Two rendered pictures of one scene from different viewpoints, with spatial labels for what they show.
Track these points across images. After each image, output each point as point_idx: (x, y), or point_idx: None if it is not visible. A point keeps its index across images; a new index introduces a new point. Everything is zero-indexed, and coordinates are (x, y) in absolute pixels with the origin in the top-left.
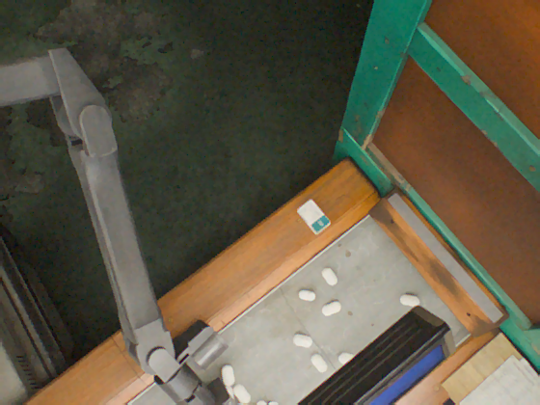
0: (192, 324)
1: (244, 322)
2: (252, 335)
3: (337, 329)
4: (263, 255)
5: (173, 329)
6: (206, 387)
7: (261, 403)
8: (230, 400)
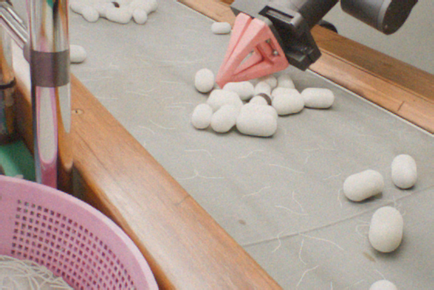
0: (388, 76)
1: (407, 129)
2: (389, 132)
3: None
4: None
5: (376, 65)
6: (315, 8)
7: (273, 108)
8: (295, 17)
